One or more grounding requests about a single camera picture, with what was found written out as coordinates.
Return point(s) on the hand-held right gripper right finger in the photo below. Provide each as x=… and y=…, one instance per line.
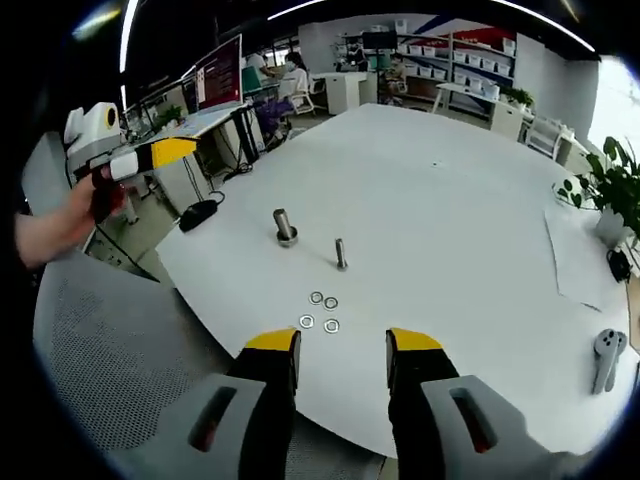
x=455, y=430

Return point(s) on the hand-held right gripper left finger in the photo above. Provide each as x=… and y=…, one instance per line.
x=200, y=425

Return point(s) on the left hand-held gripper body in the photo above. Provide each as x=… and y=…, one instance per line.
x=92, y=130

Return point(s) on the small steel washer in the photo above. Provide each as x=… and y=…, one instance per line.
x=301, y=322
x=310, y=298
x=325, y=303
x=325, y=327

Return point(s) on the thin threaded stud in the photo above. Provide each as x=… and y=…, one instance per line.
x=340, y=250

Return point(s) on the person's left hand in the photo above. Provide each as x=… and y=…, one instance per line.
x=80, y=210

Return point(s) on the white laptop desk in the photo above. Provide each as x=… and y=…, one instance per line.
x=172, y=182

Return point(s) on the green desk plant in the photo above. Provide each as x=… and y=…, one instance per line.
x=170, y=115

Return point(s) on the black computer mouse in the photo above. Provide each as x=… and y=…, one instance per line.
x=195, y=216

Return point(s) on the curved ceiling light strip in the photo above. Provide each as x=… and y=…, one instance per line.
x=295, y=10
x=124, y=55

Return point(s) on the red-screen monitor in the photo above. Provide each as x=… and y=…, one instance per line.
x=220, y=75

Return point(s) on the purple bundle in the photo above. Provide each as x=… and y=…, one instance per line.
x=272, y=112

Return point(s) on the thick steel bolt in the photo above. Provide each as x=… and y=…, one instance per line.
x=282, y=220

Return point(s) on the white mesh office chair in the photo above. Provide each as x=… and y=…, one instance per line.
x=100, y=340

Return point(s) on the grey handheld controller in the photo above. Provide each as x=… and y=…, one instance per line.
x=605, y=350
x=621, y=345

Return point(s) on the white cabinet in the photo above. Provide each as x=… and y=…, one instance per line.
x=345, y=92

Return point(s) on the white paper sheet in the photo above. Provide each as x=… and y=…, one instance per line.
x=585, y=260

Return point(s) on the small black device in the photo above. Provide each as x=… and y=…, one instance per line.
x=619, y=265

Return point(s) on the black monitor on stand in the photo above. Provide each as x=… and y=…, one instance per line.
x=379, y=40

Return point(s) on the small plant in glass dish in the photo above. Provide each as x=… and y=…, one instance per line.
x=570, y=192

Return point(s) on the large potted plant white pot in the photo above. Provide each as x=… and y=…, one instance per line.
x=620, y=185

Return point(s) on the white slatted chair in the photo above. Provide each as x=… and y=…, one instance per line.
x=547, y=137

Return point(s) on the white shelf with storage bins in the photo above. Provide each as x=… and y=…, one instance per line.
x=470, y=62

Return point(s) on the white background desk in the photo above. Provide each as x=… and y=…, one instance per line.
x=505, y=120

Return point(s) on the small potted plant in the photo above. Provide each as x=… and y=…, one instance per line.
x=520, y=96

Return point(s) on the large window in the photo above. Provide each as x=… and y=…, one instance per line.
x=615, y=100

